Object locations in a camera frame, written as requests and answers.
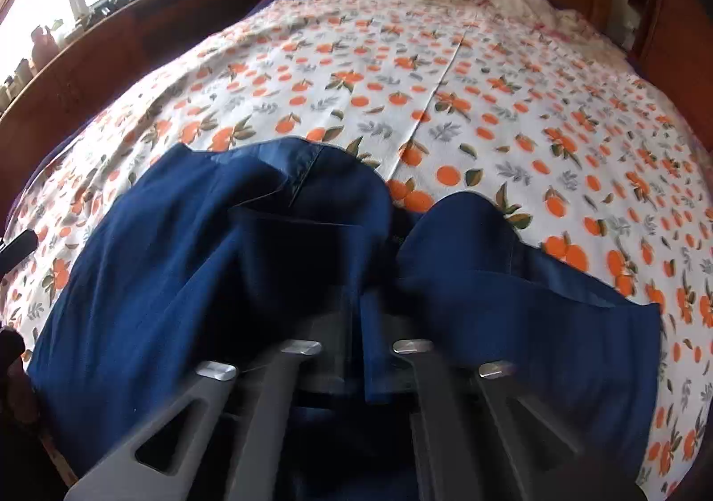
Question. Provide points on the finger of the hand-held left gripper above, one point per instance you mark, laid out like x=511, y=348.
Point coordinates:
x=16, y=249

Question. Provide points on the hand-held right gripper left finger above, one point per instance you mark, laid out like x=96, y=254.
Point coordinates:
x=267, y=395

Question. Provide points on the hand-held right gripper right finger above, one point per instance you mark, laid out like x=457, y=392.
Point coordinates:
x=437, y=395

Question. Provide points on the navy blue garment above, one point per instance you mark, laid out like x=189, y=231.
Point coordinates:
x=195, y=256

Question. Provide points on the person's left forearm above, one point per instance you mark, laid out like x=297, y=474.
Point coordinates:
x=14, y=384

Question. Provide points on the row of small windowsill ornaments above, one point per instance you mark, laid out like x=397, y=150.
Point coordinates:
x=39, y=50

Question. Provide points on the orange fruit print bed sheet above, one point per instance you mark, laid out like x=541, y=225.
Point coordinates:
x=445, y=67

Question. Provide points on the wooden wardrobe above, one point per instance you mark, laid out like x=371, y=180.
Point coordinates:
x=679, y=5

